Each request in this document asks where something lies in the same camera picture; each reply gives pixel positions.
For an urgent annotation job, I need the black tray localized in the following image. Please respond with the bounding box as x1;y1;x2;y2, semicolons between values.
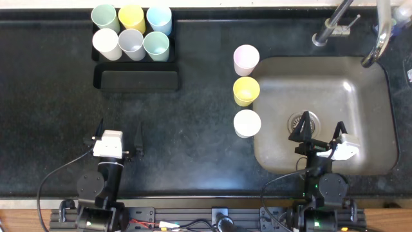
91;8;180;93

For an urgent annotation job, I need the blue cup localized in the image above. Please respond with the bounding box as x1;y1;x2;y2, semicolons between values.
145;5;173;37

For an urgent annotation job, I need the pink cup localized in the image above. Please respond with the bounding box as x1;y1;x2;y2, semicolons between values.
232;44;261;77

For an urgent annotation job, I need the steel sink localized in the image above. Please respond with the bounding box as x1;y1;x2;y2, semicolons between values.
252;56;400;177

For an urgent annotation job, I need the mounting rail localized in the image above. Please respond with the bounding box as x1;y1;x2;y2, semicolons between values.
50;206;368;232

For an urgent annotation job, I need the black cable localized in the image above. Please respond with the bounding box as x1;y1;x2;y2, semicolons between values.
36;146;96;232
259;156;323;232

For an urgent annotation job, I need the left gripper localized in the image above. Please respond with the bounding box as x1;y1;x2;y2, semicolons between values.
93;117;145;162

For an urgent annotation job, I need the steel tap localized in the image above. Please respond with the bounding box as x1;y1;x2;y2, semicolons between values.
311;0;394;68

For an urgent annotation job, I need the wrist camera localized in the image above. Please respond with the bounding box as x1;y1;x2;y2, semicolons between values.
317;133;361;162
92;130;124;159

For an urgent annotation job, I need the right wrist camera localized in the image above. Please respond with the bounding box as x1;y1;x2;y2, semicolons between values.
317;133;361;162

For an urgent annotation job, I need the blue soap bottle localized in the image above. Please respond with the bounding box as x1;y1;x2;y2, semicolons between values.
373;1;412;38

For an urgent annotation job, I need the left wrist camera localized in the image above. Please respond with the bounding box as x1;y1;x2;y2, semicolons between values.
92;130;124;159

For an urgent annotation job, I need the green cup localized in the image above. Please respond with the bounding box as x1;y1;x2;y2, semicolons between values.
91;4;121;34
143;31;171;63

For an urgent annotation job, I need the grey cup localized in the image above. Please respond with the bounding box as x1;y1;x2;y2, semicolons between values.
118;28;147;62

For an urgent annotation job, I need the yellow cup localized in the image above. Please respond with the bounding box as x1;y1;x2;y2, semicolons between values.
232;76;261;108
117;4;147;35

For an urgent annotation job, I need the white cup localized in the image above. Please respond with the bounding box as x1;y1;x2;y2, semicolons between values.
233;109;262;139
91;28;124;62

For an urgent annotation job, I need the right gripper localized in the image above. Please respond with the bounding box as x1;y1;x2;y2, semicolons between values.
288;110;349;157

